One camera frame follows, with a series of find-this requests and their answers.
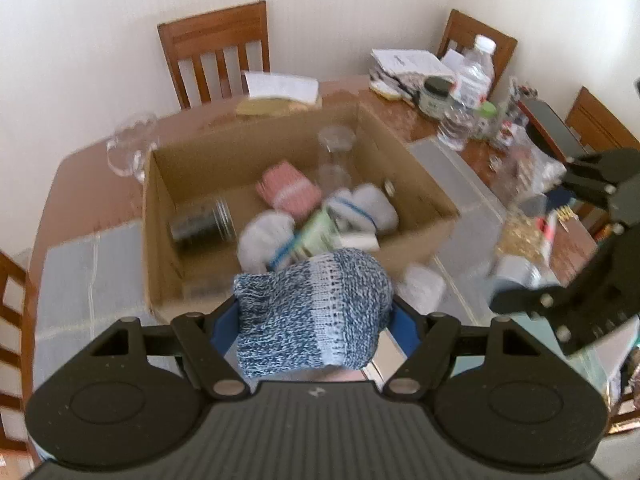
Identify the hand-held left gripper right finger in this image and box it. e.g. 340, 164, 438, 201
382, 295, 551, 401

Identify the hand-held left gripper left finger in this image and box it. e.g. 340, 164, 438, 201
89, 296, 249, 401

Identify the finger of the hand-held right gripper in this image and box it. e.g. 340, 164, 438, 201
489, 225, 640, 357
564, 149, 640, 222

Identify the blue knit sock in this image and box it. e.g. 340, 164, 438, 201
232, 249, 396, 378

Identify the white sock with blue stripe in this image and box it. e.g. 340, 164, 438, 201
325, 185, 399, 235
237, 210, 297, 273

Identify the clear jar with black contents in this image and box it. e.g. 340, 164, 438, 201
169, 199, 237, 246

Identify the green white tissue pack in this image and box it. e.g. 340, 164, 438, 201
292, 209, 346, 263

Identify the cardboard box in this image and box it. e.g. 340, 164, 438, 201
141, 102, 461, 323

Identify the pink knit sock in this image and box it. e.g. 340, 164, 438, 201
256, 160, 322, 218

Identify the clear plastic jar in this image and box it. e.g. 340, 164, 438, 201
316, 126, 357, 188

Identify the wooden chair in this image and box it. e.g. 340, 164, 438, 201
0, 250, 42, 466
565, 86, 640, 153
437, 8, 518, 101
157, 1, 271, 111

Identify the black flat tray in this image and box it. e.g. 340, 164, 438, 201
520, 97, 589, 162

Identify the clear container with white pieces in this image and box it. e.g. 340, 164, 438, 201
492, 132, 566, 196

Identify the red white marker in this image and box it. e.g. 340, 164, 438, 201
537, 210, 559, 267

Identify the gold foil packet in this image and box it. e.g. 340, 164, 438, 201
495, 210, 546, 263

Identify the small green labelled container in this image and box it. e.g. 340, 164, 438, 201
472, 101, 499, 141

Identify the clear water bottle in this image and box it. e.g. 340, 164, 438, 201
440, 35, 496, 151

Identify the small jar with dark lid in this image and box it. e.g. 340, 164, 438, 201
419, 77, 456, 118

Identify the wine glass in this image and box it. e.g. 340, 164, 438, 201
106, 112, 160, 183

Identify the stack of papers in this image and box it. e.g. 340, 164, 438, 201
370, 49, 457, 98

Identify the white folded paper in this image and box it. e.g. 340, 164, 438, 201
244, 72, 321, 107

